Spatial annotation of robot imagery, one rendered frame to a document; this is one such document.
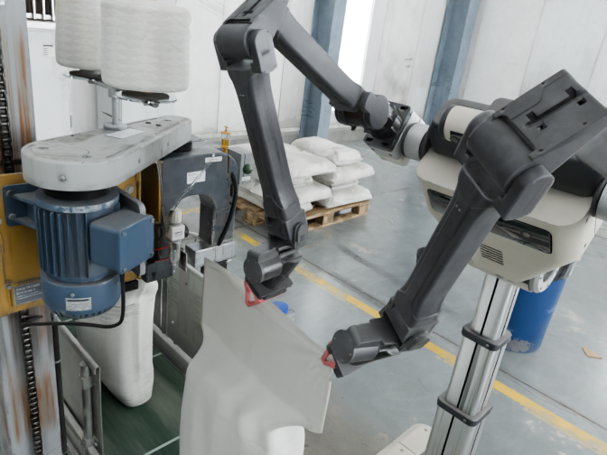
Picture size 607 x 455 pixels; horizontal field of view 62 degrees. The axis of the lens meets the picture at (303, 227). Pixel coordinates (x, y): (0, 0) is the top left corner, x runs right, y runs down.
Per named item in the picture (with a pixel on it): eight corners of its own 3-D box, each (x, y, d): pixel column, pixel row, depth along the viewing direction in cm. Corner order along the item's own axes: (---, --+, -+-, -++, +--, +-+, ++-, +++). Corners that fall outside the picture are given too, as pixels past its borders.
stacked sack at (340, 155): (365, 165, 479) (368, 150, 474) (334, 170, 450) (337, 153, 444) (315, 147, 521) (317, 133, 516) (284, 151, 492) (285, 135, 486)
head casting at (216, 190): (235, 241, 148) (242, 142, 137) (159, 260, 131) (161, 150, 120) (180, 208, 167) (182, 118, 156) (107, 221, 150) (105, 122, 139)
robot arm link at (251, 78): (273, 24, 83) (230, 24, 90) (248, 34, 80) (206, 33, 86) (316, 236, 106) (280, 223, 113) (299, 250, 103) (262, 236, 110)
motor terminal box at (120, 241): (155, 267, 103) (156, 214, 98) (122, 288, 94) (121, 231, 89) (122, 256, 105) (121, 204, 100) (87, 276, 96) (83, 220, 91)
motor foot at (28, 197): (83, 231, 104) (81, 191, 101) (22, 243, 96) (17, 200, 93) (66, 216, 110) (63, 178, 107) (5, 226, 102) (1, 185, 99)
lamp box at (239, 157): (251, 182, 144) (254, 153, 141) (238, 185, 141) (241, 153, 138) (236, 175, 149) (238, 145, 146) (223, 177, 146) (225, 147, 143)
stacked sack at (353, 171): (378, 179, 485) (380, 164, 479) (330, 189, 439) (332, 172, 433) (343, 166, 512) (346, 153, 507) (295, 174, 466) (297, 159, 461)
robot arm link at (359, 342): (434, 337, 83) (410, 293, 88) (386, 342, 76) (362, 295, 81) (393, 372, 90) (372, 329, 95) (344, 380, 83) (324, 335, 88)
